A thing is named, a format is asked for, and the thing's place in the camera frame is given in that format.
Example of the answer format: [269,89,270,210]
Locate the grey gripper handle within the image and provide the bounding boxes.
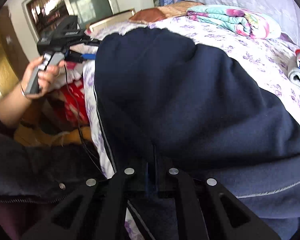
[24,51,65,97]

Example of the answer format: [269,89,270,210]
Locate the black jacket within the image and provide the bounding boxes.
[0,134,105,204]

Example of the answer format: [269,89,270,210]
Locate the black cable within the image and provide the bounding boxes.
[64,62,106,178]

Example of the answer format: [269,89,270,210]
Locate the navy blue sweatpants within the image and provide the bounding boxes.
[95,28,300,239]

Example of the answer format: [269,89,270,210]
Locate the purple floral bed sheet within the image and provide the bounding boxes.
[85,17,300,177]

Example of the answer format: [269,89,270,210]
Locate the folded floral turquoise quilt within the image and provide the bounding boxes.
[187,4,281,39]

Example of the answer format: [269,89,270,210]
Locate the window with white frame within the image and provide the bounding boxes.
[12,0,120,43]

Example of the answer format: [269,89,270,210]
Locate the person's left forearm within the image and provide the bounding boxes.
[0,83,40,128]

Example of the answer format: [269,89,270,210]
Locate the brown orange pillow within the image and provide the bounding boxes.
[128,1,203,24]

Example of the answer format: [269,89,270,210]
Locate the red patterned cloth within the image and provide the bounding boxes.
[52,78,89,126]

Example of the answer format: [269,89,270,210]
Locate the person's left hand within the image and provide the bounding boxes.
[20,56,65,100]

